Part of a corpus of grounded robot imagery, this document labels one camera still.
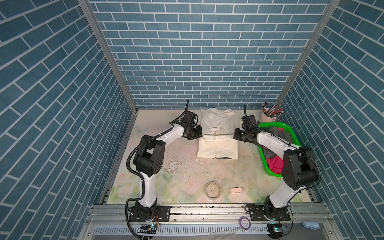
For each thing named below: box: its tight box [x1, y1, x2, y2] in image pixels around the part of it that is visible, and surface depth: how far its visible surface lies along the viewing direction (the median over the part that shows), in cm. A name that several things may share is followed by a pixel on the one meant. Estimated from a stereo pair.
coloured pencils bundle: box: [262, 101, 284, 118], surface depth 107 cm
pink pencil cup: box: [259, 113, 276, 123], surface depth 107 cm
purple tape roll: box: [239, 216, 251, 230], surface depth 72 cm
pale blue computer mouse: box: [302, 221, 320, 230], surface depth 71 cm
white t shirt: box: [197, 107, 239, 160], surface depth 98 cm
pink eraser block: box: [229, 187, 243, 195], surface depth 81 cm
